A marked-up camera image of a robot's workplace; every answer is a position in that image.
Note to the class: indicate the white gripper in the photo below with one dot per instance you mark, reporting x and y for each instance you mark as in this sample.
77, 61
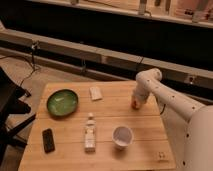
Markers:
139, 97

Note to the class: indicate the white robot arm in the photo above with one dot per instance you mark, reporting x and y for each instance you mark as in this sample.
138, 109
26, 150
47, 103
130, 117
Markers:
198, 148

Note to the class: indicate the white rectangular block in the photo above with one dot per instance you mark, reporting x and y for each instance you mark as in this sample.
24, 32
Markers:
95, 93

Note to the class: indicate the white paper cup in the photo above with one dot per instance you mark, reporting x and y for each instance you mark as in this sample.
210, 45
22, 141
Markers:
122, 137

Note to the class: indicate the green round plate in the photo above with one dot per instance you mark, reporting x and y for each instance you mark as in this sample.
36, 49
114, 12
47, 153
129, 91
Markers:
62, 103

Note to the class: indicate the black phone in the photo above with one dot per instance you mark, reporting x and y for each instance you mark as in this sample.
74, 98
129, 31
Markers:
48, 140

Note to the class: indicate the black chair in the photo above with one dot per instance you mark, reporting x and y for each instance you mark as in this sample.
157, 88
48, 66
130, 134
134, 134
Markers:
10, 103

